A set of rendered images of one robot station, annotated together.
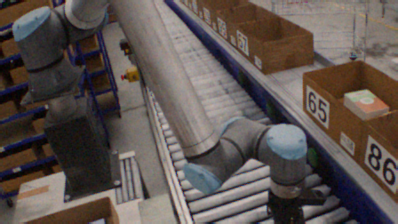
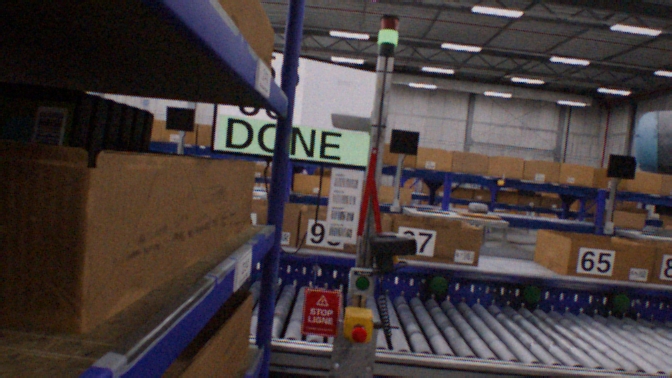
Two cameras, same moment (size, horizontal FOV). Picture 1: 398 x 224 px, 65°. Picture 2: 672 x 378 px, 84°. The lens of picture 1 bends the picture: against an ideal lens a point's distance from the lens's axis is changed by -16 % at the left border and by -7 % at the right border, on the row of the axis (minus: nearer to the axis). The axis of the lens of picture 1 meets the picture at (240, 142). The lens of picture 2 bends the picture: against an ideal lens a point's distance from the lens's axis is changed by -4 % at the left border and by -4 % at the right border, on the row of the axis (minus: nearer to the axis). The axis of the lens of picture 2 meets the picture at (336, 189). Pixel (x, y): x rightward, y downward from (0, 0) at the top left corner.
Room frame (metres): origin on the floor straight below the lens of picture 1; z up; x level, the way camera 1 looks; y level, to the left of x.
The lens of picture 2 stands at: (1.75, 1.58, 1.24)
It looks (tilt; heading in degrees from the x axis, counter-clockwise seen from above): 3 degrees down; 286
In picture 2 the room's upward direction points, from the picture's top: 6 degrees clockwise
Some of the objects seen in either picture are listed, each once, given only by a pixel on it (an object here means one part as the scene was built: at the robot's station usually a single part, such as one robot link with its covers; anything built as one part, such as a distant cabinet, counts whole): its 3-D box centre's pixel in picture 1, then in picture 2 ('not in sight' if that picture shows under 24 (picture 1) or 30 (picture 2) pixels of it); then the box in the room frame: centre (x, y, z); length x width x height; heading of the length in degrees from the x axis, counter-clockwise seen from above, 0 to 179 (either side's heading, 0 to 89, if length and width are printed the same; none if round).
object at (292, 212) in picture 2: (227, 13); (259, 220); (2.57, -0.03, 0.96); 0.39 x 0.29 x 0.17; 16
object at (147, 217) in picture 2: (34, 34); (73, 191); (2.13, 1.28, 1.19); 0.40 x 0.30 x 0.10; 106
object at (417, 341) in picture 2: (194, 91); (410, 325); (1.82, 0.23, 0.72); 0.52 x 0.05 x 0.05; 106
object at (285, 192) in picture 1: (288, 182); not in sight; (0.64, -0.11, 1.02); 0.10 x 0.09 x 0.05; 16
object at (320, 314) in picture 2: not in sight; (332, 313); (2.01, 0.59, 0.85); 0.16 x 0.01 x 0.13; 16
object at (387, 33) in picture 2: not in sight; (388, 33); (1.95, 0.55, 1.62); 0.05 x 0.05 x 0.06
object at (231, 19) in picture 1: (247, 25); (344, 229); (2.19, -0.14, 0.97); 0.39 x 0.29 x 0.17; 16
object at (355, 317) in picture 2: (131, 77); (372, 327); (1.90, 0.60, 0.84); 0.15 x 0.09 x 0.07; 16
